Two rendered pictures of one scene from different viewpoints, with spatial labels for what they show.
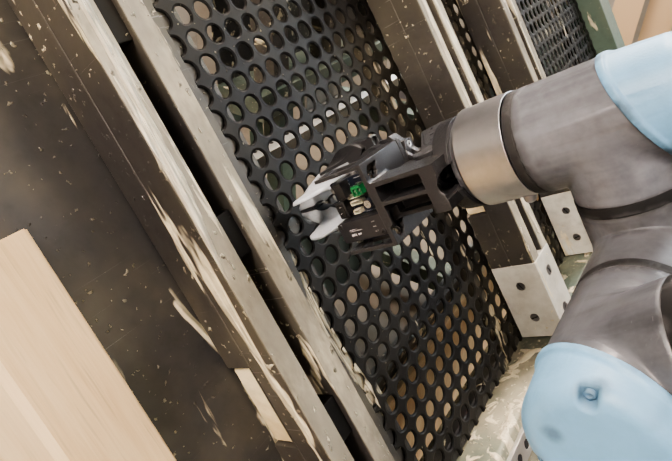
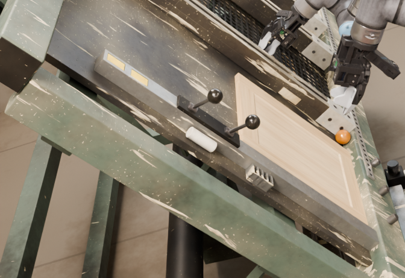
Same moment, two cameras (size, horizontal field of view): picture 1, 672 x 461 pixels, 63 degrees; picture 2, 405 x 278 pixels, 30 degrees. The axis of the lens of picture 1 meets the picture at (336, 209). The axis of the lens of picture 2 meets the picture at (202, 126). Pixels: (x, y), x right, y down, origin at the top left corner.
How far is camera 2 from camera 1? 209 cm
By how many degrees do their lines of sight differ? 18
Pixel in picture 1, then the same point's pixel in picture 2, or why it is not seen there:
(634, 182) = not seen: outside the picture
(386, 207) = (291, 31)
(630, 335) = (347, 18)
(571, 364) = (343, 26)
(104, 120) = (229, 47)
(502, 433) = not seen: hidden behind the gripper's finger
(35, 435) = (268, 105)
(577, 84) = not seen: outside the picture
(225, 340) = (275, 84)
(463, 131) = (299, 6)
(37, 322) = (253, 87)
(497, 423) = not seen: hidden behind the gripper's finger
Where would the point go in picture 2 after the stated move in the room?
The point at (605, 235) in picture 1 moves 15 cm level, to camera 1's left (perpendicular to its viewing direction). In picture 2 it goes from (334, 10) to (299, 33)
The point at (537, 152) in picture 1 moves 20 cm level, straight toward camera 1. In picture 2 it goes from (316, 3) to (337, 29)
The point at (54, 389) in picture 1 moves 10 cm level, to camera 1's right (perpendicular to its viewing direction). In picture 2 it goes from (264, 97) to (288, 81)
